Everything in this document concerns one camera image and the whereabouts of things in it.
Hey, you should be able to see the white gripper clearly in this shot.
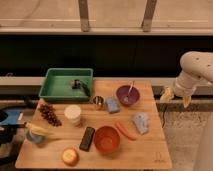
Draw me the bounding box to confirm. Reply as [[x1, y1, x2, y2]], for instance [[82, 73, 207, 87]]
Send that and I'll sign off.
[[160, 72, 196, 108]]

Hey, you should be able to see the red bowl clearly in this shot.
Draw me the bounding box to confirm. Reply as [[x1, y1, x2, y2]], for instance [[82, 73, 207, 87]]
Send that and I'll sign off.
[[93, 126, 120, 155]]

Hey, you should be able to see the black eraser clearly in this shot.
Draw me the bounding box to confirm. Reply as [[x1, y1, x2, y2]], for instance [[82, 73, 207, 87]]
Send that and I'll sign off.
[[79, 127, 95, 151]]

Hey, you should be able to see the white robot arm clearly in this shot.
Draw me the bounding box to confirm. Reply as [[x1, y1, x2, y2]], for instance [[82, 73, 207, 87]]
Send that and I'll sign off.
[[160, 51, 213, 171]]

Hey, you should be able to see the purple bowl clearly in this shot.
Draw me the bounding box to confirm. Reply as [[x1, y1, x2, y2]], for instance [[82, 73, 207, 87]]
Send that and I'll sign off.
[[116, 85, 140, 106]]

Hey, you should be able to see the spoon in purple bowl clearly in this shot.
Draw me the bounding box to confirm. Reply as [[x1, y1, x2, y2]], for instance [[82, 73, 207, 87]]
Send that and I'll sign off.
[[124, 80, 135, 102]]

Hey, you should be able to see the crumpled blue cloth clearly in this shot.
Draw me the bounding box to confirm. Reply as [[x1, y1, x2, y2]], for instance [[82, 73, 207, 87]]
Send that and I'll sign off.
[[132, 112, 149, 134]]

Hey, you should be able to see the orange carrot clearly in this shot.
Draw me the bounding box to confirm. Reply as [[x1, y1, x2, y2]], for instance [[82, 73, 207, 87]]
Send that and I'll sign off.
[[115, 122, 137, 141]]

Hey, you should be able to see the blue sponge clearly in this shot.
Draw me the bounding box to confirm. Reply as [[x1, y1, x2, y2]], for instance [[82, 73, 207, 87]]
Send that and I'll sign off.
[[106, 96, 120, 113]]

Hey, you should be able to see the small metal cup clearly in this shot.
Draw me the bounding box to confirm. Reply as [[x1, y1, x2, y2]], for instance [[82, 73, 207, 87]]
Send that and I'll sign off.
[[92, 96, 104, 110]]

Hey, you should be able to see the black brush in tray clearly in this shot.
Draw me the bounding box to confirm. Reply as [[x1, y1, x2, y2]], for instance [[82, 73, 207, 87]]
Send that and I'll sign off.
[[71, 79, 91, 97]]

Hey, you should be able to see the white cylindrical container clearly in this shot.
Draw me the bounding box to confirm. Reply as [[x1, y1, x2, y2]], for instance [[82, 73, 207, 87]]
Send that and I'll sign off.
[[64, 105, 81, 126]]

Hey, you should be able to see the green plastic tray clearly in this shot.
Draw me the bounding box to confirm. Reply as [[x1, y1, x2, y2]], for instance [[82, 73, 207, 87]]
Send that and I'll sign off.
[[39, 68, 93, 102]]

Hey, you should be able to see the bunch of dark grapes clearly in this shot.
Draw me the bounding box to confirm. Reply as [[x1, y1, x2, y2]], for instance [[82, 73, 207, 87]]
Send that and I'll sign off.
[[38, 104, 62, 127]]

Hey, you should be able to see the yellow corn cob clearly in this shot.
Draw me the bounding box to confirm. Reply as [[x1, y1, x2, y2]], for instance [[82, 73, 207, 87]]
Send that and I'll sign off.
[[26, 122, 50, 136]]

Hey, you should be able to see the small blue cup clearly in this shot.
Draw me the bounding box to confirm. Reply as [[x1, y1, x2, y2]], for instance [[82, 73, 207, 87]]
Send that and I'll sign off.
[[26, 131, 44, 144]]

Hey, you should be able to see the blue machine at left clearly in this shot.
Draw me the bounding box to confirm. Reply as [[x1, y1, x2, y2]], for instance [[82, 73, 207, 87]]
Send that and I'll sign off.
[[0, 106, 22, 146]]

